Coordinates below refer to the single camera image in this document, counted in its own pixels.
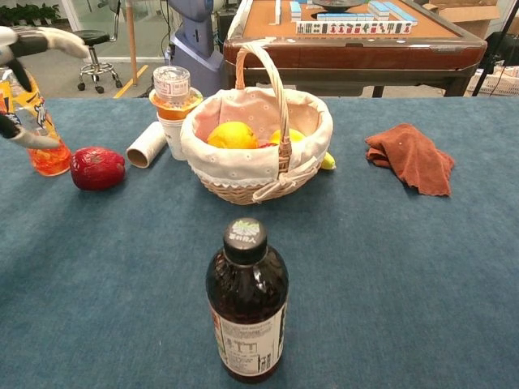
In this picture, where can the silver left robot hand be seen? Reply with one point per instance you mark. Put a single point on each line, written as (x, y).
(61, 40)

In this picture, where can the orange fruit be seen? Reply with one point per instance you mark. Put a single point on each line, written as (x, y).
(232, 135)

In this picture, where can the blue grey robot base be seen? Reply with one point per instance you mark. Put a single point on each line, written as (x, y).
(194, 36)

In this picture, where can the wicker basket with cloth lining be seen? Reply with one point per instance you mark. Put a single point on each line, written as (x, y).
(243, 170)

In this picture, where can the black swivel stool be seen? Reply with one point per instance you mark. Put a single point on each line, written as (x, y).
(95, 48)

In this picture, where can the green potted plants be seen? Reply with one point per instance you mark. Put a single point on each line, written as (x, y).
(30, 14)

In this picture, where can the wooden pole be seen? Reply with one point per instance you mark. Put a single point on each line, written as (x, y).
(131, 40)

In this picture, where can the orange drink plastic bottle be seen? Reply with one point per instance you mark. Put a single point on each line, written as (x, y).
(46, 133)

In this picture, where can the clear bottle with orange drink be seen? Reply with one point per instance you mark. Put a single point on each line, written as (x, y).
(172, 91)

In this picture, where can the dark red apple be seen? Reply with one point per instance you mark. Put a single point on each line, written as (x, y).
(97, 168)

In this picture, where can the white cardboard tube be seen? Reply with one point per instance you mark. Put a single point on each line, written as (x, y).
(146, 148)

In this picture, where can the white paper cup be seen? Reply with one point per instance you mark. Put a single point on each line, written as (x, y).
(172, 138)

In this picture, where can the red strawberry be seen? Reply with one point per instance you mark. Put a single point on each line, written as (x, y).
(267, 144)

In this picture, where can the yellow starfruit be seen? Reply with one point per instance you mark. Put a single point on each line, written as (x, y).
(296, 135)

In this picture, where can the black bowl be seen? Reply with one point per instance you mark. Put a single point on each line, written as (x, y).
(338, 4)

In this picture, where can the row of mahjong tiles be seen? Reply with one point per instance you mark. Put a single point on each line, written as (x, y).
(353, 27)

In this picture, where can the brown mahjong table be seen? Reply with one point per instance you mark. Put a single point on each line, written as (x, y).
(357, 56)

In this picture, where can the dark bottle with black cap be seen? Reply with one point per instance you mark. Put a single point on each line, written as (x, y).
(247, 300)

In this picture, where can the blue mahjong tile stack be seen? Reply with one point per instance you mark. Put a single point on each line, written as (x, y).
(389, 10)

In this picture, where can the brown folded cloth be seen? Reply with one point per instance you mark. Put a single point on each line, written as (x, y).
(413, 158)

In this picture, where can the blue table cloth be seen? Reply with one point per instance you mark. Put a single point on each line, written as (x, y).
(385, 263)

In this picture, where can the cardboard box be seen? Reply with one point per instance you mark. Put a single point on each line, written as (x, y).
(466, 16)

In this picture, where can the black tripod stand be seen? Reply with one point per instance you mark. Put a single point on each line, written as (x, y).
(492, 52)

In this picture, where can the white plastic crate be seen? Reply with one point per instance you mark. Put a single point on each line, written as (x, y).
(500, 83)

